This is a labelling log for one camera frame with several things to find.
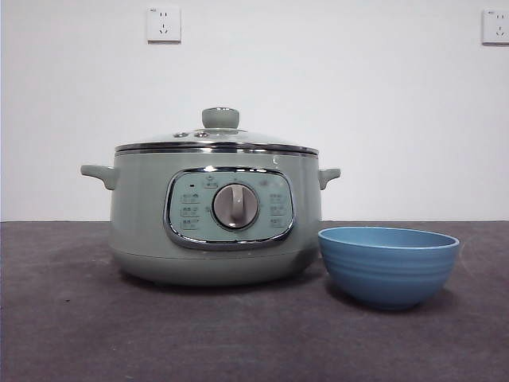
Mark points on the glass lid with green knob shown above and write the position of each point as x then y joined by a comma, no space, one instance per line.
220,117

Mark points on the pale green electric steamer pot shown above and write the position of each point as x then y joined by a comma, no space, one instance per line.
139,223

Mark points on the blue ribbed bowl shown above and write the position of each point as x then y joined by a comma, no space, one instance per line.
389,274

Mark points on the white wall socket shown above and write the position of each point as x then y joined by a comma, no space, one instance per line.
164,24
496,26

